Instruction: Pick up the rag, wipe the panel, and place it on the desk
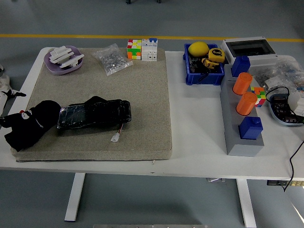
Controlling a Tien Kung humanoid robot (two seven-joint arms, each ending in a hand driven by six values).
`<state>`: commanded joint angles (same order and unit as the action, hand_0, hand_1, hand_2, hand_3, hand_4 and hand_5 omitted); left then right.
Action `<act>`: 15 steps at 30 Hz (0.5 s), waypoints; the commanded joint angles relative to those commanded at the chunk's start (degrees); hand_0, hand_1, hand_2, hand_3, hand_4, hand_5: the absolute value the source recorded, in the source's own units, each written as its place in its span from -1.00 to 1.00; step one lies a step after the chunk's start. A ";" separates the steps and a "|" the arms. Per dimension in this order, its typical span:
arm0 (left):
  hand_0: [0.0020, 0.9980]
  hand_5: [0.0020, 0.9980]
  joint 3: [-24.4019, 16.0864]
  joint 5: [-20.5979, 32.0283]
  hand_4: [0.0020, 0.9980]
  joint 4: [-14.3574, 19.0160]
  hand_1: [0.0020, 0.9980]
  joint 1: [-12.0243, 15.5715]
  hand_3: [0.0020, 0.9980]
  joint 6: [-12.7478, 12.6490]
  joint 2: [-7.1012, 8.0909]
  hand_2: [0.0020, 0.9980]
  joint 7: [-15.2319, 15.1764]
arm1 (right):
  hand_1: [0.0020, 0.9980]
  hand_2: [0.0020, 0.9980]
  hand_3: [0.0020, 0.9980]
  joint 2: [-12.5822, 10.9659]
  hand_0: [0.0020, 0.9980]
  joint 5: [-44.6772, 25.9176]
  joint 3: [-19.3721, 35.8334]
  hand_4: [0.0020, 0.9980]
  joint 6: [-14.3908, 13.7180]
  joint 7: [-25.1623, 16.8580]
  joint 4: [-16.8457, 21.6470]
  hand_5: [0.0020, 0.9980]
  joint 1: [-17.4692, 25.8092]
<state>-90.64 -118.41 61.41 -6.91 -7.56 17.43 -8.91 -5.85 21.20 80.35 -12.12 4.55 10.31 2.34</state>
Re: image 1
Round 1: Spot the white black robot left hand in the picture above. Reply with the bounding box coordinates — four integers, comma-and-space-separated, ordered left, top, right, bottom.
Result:
0, 63, 33, 129

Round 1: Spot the black rag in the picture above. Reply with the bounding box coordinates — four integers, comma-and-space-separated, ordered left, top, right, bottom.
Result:
4, 99, 62, 152

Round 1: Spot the black panel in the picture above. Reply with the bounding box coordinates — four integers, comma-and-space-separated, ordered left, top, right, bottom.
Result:
57, 95, 133, 130

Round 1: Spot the purple bowl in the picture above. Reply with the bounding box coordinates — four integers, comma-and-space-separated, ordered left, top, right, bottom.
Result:
43, 45, 84, 76

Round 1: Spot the clear bag of screws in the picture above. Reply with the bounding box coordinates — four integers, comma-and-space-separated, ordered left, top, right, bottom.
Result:
91, 43, 133, 76

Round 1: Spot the white table leg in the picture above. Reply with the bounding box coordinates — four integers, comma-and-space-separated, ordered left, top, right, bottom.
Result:
236, 178, 257, 228
64, 172, 86, 223

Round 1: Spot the grey-brown mat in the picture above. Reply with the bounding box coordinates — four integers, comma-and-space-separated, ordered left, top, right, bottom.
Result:
10, 47, 173, 163

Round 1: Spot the large colourful puzzle cube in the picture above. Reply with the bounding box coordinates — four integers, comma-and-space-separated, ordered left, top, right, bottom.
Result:
126, 39, 143, 60

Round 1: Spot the white circuit breaker block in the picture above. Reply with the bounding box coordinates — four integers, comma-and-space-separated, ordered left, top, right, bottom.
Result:
141, 37, 159, 62

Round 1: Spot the dark electronic part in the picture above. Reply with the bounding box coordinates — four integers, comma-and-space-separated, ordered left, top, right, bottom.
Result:
189, 57, 205, 73

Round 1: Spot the yellow lemon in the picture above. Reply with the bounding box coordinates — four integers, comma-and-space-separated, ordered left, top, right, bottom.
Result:
188, 41, 210, 57

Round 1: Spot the blue plastic bin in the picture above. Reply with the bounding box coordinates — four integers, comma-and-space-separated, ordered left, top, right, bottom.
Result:
182, 43, 226, 86

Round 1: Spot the yellow black tool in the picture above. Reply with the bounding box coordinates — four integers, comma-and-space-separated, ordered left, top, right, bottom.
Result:
201, 57, 220, 71

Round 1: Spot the yellow black tape measure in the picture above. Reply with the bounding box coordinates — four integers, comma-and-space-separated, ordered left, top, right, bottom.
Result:
208, 47, 226, 64

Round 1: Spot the grey stepped stand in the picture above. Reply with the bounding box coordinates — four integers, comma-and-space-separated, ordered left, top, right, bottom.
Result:
219, 64, 265, 157

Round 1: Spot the orange cylinder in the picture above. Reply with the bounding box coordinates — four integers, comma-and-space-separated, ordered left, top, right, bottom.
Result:
236, 92, 258, 116
232, 72, 253, 95

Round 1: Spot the blue plastic block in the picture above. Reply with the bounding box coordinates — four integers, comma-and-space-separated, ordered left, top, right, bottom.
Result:
231, 55, 251, 78
238, 116, 264, 140

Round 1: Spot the small colourful puzzle cube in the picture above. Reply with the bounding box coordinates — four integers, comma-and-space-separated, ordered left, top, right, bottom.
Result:
250, 86, 266, 108

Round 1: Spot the clear bag of parts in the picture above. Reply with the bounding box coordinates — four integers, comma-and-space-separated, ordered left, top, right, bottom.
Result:
250, 67, 285, 90
273, 56, 304, 95

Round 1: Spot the blue-grey tray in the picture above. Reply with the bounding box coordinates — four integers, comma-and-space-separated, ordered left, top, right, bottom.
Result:
267, 93, 304, 126

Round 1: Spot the dark circuit board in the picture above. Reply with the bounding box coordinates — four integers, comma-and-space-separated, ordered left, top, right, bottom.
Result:
270, 95, 304, 124

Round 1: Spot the black table control box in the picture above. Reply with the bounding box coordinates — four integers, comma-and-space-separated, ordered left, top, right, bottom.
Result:
266, 180, 304, 187

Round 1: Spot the white plastic bracket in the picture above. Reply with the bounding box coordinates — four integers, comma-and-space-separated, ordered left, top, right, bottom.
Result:
58, 54, 85, 69
49, 46, 76, 64

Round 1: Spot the white plug with red wires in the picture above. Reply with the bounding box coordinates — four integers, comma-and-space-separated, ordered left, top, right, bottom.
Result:
110, 123, 124, 143

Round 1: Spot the white electrical enclosure box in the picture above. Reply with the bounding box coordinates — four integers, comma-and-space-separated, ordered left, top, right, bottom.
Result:
220, 36, 278, 67

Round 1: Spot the thin black looped cable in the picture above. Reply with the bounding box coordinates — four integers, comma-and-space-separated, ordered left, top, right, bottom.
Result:
265, 86, 304, 119

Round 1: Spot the black hanging cable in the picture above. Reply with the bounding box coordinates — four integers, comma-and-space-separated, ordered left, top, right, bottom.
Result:
282, 140, 304, 193

